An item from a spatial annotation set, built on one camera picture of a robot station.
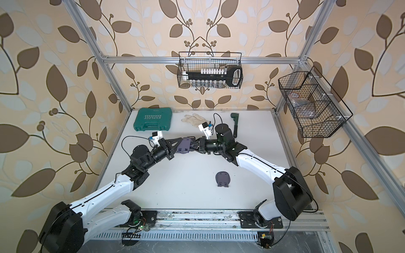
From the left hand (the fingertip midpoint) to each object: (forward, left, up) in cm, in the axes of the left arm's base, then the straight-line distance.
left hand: (180, 138), depth 70 cm
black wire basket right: (+13, -64, +7) cm, 65 cm away
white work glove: (+37, -3, -28) cm, 46 cm away
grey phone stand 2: (-8, -21, -28) cm, 36 cm away
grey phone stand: (-2, -2, -3) cm, 4 cm away
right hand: (-1, -3, -5) cm, 6 cm away
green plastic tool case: (+33, +29, -24) cm, 50 cm away
